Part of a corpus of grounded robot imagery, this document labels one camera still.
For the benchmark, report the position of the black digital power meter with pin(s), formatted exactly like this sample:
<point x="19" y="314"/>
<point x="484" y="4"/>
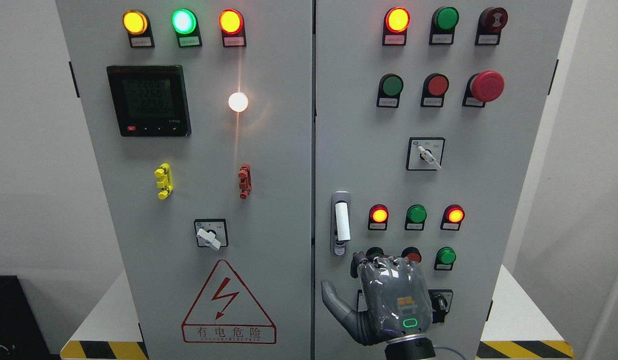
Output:
<point x="150" y="101"/>

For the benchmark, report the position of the right cabinet door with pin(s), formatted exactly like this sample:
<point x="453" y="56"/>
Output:
<point x="426" y="116"/>

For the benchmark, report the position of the left cabinet door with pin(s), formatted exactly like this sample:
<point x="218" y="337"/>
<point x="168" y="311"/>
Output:
<point x="270" y="232"/>

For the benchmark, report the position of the green push button lower left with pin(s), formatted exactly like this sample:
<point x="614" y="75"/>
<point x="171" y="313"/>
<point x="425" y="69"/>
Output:
<point x="374" y="252"/>

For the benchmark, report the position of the left door selector switch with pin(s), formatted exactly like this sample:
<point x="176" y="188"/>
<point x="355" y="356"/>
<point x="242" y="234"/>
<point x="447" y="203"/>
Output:
<point x="211" y="233"/>

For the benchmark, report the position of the green push button upper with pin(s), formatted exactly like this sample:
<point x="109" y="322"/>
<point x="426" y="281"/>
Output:
<point x="390" y="88"/>

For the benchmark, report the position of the red push button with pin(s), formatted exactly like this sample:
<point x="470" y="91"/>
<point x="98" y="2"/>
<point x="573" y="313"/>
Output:
<point x="412" y="254"/>
<point x="434" y="88"/>

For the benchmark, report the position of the grey robotic right hand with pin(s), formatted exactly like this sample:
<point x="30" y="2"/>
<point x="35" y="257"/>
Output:
<point x="396" y="295"/>

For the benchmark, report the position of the green light top right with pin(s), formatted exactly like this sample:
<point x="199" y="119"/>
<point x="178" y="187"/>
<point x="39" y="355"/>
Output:
<point x="443" y="24"/>

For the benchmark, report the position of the red emergency stop button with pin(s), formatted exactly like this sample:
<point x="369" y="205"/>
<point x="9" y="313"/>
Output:
<point x="482" y="88"/>

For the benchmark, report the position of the red electric hazard sign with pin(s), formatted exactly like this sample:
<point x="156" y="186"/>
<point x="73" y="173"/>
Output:
<point x="225" y="310"/>

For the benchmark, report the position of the dark red buzzer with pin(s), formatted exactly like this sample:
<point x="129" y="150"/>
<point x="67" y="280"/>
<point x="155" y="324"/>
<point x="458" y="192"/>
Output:
<point x="490" y="25"/>

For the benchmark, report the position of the red push button lower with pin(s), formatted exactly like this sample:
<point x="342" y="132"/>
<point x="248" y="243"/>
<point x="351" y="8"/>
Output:
<point x="412" y="254"/>

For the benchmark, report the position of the red lit light middle right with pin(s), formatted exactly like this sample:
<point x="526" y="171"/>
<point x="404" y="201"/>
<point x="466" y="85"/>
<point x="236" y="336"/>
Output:
<point x="453" y="216"/>

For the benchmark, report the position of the yellow indicator light top left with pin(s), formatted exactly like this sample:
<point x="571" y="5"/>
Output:
<point x="138" y="27"/>

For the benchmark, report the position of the green push button lower right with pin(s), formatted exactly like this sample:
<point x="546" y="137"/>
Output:
<point x="445" y="259"/>

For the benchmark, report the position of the red push button upper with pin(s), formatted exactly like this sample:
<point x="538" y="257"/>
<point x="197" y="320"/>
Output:
<point x="434" y="88"/>

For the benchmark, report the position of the red lit light middle left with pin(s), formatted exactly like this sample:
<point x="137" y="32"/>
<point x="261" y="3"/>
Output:
<point x="378" y="216"/>

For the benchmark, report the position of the cabinet door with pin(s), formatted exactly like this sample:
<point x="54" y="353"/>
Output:
<point x="426" y="116"/>
<point x="270" y="232"/>

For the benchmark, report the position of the black box lower left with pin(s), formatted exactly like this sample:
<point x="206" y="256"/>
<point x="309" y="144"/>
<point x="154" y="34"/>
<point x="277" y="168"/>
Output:
<point x="20" y="336"/>

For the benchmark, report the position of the red lit light top right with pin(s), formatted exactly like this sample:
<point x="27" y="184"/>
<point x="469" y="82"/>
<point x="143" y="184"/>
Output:
<point x="395" y="26"/>

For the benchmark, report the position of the white lit indicator light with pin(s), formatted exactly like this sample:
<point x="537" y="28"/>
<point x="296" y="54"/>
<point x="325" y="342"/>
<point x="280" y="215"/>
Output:
<point x="238" y="102"/>

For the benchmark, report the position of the silver door handle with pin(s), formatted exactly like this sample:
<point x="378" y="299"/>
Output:
<point x="340" y="227"/>

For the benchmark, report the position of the red terminal clip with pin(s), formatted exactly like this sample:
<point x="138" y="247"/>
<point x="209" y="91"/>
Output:
<point x="245" y="184"/>

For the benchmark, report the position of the green push button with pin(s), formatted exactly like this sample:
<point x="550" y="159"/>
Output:
<point x="390" y="88"/>
<point x="374" y="252"/>
<point x="445" y="259"/>

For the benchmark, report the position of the yellow terminal clip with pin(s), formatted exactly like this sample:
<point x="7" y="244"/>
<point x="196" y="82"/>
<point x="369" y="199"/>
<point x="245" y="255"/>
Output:
<point x="164" y="182"/>

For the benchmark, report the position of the yellow black hazard tape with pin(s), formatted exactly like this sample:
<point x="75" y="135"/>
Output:
<point x="524" y="350"/>
<point x="99" y="350"/>

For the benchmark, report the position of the upper right selector switch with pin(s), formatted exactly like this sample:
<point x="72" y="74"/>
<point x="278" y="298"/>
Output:
<point x="425" y="153"/>

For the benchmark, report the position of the right yellow black hazard tape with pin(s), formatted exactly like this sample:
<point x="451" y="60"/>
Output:
<point x="524" y="350"/>

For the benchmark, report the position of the red lit indicator light left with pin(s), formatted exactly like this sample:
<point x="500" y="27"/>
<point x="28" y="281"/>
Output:
<point x="232" y="28"/>

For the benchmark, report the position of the left yellow black hazard tape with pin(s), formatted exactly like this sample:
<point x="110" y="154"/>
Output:
<point x="99" y="350"/>

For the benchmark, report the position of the lower white selector switch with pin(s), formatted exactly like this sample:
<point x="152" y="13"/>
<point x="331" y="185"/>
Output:
<point x="360" y="301"/>

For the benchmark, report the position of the green lit indicator light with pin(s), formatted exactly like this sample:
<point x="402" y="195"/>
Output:
<point x="186" y="27"/>

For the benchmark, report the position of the green light middle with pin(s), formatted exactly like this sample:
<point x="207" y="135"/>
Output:
<point x="415" y="218"/>

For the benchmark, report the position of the black knob selector switch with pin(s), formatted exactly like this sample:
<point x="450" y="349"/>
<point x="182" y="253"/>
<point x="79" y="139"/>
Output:
<point x="440" y="302"/>

